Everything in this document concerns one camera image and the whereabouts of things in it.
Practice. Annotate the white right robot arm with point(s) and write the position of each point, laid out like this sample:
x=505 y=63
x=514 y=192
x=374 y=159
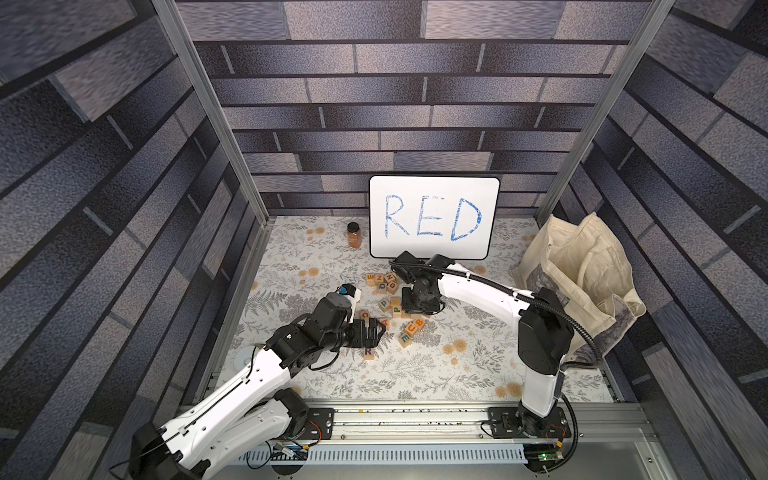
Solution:
x=543 y=332

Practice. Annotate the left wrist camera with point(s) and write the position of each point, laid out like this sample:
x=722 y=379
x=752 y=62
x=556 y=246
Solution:
x=351 y=293

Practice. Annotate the amber spice jar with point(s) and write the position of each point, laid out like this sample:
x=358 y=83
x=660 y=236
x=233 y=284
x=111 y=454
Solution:
x=354 y=236

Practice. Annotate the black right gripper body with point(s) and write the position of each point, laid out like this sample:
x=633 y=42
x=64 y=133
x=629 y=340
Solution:
x=420 y=301

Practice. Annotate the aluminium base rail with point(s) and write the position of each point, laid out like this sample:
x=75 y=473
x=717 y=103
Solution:
x=453 y=434

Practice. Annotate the floral patterned table mat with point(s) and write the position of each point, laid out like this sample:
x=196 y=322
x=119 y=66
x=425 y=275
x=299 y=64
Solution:
x=462 y=354

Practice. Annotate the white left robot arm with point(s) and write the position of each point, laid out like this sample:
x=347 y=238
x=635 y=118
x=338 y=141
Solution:
x=253 y=407

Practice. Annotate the whiteboard with RED writing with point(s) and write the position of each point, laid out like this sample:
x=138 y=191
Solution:
x=427 y=215

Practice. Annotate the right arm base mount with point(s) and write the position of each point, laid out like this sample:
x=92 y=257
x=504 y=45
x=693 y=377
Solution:
x=517 y=422

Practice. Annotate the blue E letter block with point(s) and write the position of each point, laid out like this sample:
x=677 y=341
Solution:
x=405 y=340

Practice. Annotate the white round disc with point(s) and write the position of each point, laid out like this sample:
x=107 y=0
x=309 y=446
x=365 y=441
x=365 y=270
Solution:
x=242 y=358

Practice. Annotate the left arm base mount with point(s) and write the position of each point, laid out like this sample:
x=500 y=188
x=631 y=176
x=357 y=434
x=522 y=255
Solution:
x=315 y=425

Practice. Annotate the cream canvas tote bag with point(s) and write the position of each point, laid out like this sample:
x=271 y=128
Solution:
x=586 y=266

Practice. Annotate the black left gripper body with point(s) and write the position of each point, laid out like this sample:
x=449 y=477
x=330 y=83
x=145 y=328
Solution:
x=353 y=334

